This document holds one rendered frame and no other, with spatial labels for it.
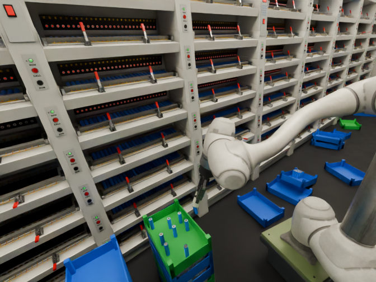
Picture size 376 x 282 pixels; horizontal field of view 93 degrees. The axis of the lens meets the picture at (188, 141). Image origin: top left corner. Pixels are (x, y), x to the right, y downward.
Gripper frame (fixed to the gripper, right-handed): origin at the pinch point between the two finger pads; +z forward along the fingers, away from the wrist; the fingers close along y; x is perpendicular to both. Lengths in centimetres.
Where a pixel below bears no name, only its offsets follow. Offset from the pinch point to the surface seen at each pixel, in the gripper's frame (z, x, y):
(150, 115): -22, 37, 32
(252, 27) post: -85, -12, 96
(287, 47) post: -84, -60, 150
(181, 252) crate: 16.2, 1.5, -16.1
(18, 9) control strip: -59, 77, 0
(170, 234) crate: 18.8, 7.7, -7.6
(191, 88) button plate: -41, 18, 46
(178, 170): 11.2, 12.9, 32.7
